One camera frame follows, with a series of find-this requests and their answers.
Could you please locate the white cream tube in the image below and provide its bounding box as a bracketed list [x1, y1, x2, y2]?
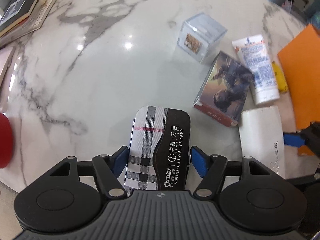
[232, 34, 280, 106]

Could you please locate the clear plastic cube box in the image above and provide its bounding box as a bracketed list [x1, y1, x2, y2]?
[177, 12, 227, 63]

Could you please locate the orange storage box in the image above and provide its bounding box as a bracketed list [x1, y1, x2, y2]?
[277, 23, 320, 157]

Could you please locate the plaid black glasses case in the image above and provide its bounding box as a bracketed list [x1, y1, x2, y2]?
[124, 106, 191, 193]

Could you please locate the red round object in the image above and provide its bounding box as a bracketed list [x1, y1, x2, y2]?
[0, 113, 14, 168]

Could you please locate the yellow tape measure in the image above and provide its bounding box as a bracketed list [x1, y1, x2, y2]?
[272, 61, 289, 94]

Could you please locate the white glasses case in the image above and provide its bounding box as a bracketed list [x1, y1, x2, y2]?
[239, 106, 285, 178]

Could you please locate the stack of books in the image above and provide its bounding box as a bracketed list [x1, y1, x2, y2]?
[1, 0, 57, 47]

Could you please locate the illustrated card box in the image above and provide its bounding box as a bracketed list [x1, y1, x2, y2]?
[193, 51, 253, 127]

